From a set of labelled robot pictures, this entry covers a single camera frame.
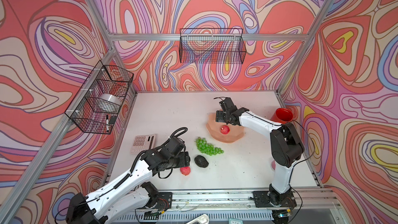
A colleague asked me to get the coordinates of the red fake apple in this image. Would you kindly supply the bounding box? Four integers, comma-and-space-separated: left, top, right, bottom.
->
220, 125, 230, 135
180, 167, 191, 176

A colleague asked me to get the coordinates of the dark fake avocado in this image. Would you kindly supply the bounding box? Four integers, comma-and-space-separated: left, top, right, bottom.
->
194, 155, 209, 168

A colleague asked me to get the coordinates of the green fake grape bunch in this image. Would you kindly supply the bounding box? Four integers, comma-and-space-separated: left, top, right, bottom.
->
195, 137, 224, 156

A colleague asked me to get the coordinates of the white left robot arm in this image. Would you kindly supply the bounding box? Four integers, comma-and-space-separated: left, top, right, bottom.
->
65, 127, 190, 224

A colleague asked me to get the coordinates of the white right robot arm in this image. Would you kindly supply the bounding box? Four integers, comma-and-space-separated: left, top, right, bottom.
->
216, 96, 305, 195

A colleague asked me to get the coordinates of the pink faceted fruit bowl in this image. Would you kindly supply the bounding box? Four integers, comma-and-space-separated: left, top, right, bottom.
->
206, 113, 245, 143

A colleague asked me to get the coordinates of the pink calculator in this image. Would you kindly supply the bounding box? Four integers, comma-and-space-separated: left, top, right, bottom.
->
130, 134, 156, 155

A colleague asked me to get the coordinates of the red plastic cup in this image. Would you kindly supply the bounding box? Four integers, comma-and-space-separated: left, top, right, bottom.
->
271, 108, 293, 124

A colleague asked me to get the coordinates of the black marker pen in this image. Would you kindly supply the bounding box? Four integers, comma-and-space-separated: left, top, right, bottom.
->
105, 115, 110, 133

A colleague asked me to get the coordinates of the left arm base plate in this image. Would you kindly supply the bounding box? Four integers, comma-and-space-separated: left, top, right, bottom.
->
144, 191, 173, 216

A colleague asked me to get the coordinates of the white handle object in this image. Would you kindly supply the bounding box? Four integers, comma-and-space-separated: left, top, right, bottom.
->
186, 214, 210, 224

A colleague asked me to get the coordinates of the black wire basket back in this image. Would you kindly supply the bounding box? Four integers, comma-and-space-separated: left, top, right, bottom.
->
179, 27, 247, 64

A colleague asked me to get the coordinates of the black wire basket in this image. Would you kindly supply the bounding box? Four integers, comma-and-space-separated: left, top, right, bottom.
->
65, 61, 134, 135
179, 27, 247, 64

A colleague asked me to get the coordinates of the black wire basket left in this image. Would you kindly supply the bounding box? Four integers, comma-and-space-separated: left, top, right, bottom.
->
65, 61, 134, 135

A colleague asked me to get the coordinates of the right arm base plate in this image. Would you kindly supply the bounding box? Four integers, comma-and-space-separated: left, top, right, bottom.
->
250, 189, 297, 209

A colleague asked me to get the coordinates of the aluminium front rail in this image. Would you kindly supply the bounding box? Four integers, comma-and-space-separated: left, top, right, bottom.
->
167, 188, 342, 212

